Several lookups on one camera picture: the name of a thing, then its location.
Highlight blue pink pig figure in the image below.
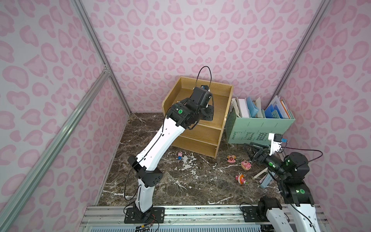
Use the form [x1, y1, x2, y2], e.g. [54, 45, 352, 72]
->
[177, 152, 183, 160]

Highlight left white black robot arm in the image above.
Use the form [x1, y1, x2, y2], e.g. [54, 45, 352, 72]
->
[128, 85, 214, 218]

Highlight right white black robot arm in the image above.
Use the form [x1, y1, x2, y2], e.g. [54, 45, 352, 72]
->
[243, 143, 321, 232]

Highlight pink round toy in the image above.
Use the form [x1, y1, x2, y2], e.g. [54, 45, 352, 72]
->
[241, 160, 252, 171]

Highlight white blue stapler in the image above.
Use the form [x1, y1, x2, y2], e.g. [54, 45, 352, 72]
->
[252, 168, 273, 189]

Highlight pink red toy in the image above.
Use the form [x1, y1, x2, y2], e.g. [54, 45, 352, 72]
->
[235, 174, 247, 185]

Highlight mint green file organizer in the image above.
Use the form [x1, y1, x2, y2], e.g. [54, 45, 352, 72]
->
[225, 110, 295, 145]

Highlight wooden three-tier shelf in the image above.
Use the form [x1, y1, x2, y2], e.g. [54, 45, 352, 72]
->
[162, 76, 233, 158]

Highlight papers and folders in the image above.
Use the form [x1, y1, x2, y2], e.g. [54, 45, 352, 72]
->
[229, 95, 295, 120]

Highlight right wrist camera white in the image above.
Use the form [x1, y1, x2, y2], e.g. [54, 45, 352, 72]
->
[268, 133, 288, 156]

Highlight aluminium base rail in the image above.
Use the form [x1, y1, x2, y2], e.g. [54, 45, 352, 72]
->
[78, 200, 332, 232]

